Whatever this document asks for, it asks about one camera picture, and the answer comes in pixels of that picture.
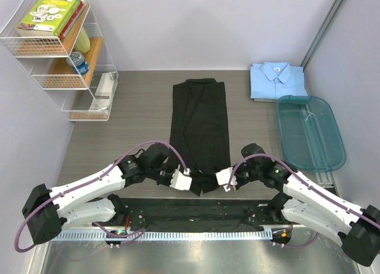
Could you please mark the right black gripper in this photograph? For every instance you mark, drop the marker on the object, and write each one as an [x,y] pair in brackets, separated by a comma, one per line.
[238,182]

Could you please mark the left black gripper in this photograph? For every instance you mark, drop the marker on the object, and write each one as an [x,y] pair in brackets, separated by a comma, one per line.
[168,182]

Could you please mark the black long sleeve shirt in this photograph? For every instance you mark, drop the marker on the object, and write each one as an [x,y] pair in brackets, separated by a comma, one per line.
[200,130]

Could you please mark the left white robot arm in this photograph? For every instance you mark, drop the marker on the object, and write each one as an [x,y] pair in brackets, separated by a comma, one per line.
[131,168]

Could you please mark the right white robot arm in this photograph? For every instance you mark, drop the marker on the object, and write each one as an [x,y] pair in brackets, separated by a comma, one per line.
[299,200]

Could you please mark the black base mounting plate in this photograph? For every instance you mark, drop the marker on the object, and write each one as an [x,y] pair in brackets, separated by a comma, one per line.
[198,215]

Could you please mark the teal plastic tray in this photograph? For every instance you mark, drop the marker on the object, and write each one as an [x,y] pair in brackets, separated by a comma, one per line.
[309,135]

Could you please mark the folded light blue shirt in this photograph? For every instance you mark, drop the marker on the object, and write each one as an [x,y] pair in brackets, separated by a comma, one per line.
[273,80]

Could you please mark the white paper booklet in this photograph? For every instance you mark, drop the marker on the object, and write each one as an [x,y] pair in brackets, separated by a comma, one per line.
[103,92]

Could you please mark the blue lidded jar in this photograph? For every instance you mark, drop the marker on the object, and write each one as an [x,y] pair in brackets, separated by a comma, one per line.
[78,63]

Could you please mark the yellow green bottle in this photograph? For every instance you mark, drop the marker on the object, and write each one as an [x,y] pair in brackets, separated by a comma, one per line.
[82,44]

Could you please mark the red cover book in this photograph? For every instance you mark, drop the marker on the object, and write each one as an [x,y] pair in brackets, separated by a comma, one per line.
[73,19]

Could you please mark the green cover book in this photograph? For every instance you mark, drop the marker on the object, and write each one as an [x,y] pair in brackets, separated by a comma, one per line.
[47,18]

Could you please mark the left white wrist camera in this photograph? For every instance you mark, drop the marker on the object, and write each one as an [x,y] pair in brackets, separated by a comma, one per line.
[181,180]

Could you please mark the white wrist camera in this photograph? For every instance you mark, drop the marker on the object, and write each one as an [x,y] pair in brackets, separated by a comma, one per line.
[223,179]
[181,180]

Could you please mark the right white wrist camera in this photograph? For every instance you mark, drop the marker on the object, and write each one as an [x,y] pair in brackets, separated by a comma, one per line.
[223,179]

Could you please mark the aluminium frame rail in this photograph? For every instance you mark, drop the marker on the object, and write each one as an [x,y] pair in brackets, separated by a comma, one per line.
[77,226]

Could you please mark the white slotted cable duct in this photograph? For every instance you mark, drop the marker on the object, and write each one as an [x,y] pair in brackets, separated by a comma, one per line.
[99,235]

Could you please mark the white wire shelf rack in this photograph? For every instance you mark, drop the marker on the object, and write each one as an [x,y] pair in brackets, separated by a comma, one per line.
[44,58]

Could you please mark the grey aluminium wall post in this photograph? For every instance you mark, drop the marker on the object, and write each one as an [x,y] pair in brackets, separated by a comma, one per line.
[322,31]

